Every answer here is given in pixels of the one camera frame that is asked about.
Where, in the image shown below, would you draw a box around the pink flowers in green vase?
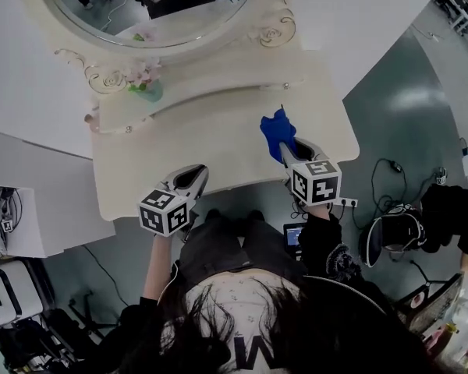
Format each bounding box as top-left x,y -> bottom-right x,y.
126,58 -> 165,103

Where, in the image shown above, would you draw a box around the black office chair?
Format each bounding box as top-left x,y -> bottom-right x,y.
0,290 -> 118,373

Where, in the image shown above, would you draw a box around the cluttered side table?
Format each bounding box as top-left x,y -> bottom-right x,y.
397,270 -> 468,374

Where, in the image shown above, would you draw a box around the black cable with adapter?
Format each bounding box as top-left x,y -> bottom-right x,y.
353,157 -> 409,229

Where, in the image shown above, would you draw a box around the person's left forearm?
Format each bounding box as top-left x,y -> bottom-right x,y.
140,231 -> 176,302

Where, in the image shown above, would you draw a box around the person's white patterned top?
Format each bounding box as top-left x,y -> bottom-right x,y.
183,274 -> 309,374

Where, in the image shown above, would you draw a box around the person's right forearm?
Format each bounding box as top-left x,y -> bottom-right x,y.
298,204 -> 363,284

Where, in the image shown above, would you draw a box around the small pink bottle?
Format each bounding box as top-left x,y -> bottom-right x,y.
83,109 -> 102,132

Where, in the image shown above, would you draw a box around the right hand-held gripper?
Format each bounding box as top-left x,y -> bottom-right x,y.
278,137 -> 342,206

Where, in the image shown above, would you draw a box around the cream dressing table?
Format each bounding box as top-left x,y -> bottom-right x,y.
83,41 -> 362,222

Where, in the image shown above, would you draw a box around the spare gripper with cables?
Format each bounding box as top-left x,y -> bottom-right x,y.
0,185 -> 24,256

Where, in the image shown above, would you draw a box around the white shelf cabinet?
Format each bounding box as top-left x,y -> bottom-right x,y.
0,126 -> 116,259

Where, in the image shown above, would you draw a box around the blue cloth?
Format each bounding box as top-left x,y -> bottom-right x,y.
260,105 -> 300,164

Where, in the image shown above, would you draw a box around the white docking station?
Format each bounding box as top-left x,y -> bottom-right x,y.
0,259 -> 44,326

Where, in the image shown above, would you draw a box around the oval mirror with cream frame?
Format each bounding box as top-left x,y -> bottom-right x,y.
33,0 -> 297,93

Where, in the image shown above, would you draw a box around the person's legs in black trousers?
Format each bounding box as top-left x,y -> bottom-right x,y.
177,208 -> 309,284

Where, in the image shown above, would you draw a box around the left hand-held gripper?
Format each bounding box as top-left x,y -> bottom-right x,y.
138,164 -> 211,235

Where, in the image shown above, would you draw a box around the small black monitor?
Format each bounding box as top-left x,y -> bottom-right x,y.
283,223 -> 307,263

